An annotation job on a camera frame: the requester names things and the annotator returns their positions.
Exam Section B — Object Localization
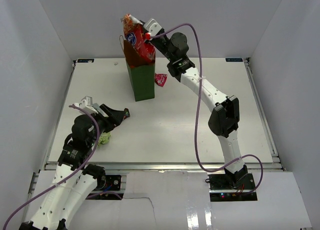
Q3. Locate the small pink snack packet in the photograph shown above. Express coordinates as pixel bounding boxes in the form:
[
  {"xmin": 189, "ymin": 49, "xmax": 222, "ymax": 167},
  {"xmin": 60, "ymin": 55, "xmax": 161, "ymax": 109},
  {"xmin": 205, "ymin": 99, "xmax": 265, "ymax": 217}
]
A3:
[{"xmin": 154, "ymin": 73, "xmax": 168, "ymax": 87}]

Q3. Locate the green snack packet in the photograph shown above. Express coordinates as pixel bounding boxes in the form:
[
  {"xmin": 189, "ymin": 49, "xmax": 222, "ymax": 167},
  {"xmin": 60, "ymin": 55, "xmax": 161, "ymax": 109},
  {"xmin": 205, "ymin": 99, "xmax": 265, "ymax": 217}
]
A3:
[{"xmin": 98, "ymin": 132, "xmax": 111, "ymax": 146}]

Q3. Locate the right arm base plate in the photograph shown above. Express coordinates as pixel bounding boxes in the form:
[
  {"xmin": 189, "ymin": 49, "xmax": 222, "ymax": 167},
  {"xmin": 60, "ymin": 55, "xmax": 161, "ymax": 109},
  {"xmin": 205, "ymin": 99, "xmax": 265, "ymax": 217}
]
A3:
[{"xmin": 205, "ymin": 174, "xmax": 258, "ymax": 202}]

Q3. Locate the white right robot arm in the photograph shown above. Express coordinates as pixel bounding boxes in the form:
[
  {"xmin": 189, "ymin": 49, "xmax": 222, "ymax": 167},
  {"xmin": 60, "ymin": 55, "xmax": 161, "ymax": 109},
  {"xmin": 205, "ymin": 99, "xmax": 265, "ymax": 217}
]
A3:
[{"xmin": 149, "ymin": 29, "xmax": 248, "ymax": 190}]

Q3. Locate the large red candy bag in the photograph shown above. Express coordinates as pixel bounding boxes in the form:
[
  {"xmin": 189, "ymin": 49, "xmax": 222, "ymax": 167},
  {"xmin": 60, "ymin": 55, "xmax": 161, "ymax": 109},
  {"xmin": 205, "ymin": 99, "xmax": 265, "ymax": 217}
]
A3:
[{"xmin": 121, "ymin": 13, "xmax": 156, "ymax": 64}]

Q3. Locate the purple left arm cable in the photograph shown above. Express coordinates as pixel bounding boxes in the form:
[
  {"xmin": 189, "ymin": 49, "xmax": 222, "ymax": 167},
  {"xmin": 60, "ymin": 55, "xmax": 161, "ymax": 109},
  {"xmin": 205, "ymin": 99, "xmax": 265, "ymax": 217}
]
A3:
[{"xmin": 2, "ymin": 104, "xmax": 101, "ymax": 230}]

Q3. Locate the aluminium front rail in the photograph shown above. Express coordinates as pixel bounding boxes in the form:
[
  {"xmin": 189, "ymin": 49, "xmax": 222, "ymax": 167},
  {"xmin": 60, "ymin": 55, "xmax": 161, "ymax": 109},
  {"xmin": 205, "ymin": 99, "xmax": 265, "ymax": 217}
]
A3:
[{"xmin": 44, "ymin": 161, "xmax": 283, "ymax": 171}]

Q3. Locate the brown and green paper bag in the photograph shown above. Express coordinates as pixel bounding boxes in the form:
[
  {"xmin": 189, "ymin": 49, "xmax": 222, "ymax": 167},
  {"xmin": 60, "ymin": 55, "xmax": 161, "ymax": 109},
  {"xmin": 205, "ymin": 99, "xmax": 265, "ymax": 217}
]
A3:
[{"xmin": 122, "ymin": 39, "xmax": 155, "ymax": 102}]

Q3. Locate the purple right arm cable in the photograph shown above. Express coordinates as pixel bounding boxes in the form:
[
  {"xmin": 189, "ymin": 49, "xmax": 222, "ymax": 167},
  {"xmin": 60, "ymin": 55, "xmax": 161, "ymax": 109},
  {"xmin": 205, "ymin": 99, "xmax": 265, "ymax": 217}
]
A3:
[{"xmin": 149, "ymin": 22, "xmax": 264, "ymax": 191}]

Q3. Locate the purple chocolate bar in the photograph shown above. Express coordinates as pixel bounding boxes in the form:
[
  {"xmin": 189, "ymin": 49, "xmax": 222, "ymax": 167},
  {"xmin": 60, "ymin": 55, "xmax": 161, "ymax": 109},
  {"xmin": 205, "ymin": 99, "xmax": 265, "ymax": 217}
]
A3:
[{"xmin": 123, "ymin": 108, "xmax": 131, "ymax": 120}]

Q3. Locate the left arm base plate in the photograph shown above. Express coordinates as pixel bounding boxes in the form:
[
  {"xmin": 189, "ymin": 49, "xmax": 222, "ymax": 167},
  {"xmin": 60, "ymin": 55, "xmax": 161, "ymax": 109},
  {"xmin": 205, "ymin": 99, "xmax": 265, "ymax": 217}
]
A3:
[{"xmin": 94, "ymin": 175, "xmax": 122, "ymax": 191}]

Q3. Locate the blue label corner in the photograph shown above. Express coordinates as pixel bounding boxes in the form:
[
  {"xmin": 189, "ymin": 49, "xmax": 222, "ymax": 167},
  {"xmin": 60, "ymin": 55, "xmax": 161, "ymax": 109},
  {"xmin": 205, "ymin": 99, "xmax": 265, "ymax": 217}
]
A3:
[
  {"xmin": 77, "ymin": 58, "xmax": 94, "ymax": 63},
  {"xmin": 225, "ymin": 58, "xmax": 243, "ymax": 62}
]

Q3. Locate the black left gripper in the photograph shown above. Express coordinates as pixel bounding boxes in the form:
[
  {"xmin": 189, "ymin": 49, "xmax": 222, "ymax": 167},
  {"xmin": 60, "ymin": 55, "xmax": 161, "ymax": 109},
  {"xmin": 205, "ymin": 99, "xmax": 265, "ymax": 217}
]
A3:
[{"xmin": 88, "ymin": 103, "xmax": 126, "ymax": 146}]

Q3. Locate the blue label right corner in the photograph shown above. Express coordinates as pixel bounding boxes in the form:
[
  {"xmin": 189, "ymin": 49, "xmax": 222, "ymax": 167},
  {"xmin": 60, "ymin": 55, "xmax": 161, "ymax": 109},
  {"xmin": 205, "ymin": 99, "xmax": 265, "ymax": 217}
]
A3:
[{"xmin": 225, "ymin": 58, "xmax": 243, "ymax": 62}]

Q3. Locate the blue label left corner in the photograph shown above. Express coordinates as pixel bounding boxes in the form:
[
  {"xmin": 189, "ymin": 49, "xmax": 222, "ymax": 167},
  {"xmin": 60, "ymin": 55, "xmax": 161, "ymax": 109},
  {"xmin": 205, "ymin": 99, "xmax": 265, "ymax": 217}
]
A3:
[{"xmin": 77, "ymin": 58, "xmax": 94, "ymax": 63}]

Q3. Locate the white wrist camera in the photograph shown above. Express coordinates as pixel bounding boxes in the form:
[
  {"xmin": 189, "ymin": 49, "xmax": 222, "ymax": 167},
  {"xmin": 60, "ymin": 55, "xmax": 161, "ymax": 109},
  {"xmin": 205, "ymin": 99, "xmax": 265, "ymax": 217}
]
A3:
[
  {"xmin": 73, "ymin": 96, "xmax": 99, "ymax": 114},
  {"xmin": 143, "ymin": 18, "xmax": 163, "ymax": 40}
]

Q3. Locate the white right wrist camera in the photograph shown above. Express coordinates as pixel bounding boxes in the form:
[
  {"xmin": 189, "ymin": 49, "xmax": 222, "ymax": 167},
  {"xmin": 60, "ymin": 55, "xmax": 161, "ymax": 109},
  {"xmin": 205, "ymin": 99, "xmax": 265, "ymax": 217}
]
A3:
[{"xmin": 143, "ymin": 18, "xmax": 163, "ymax": 40}]

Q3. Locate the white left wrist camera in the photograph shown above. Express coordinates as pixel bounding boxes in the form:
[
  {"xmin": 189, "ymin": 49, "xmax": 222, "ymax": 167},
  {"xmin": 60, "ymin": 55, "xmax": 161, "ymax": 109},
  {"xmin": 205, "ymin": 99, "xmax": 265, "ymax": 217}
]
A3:
[{"xmin": 73, "ymin": 96, "xmax": 99, "ymax": 114}]

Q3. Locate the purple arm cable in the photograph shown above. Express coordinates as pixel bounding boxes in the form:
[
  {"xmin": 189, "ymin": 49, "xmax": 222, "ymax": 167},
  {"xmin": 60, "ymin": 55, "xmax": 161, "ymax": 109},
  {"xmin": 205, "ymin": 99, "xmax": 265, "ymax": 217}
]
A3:
[
  {"xmin": 149, "ymin": 22, "xmax": 264, "ymax": 191},
  {"xmin": 2, "ymin": 104, "xmax": 101, "ymax": 230}
]

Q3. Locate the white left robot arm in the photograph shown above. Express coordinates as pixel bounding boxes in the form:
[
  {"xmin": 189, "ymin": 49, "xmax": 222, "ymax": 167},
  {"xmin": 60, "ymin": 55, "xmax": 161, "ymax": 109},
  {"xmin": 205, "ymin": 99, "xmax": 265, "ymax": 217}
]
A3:
[{"xmin": 20, "ymin": 104, "xmax": 130, "ymax": 230}]

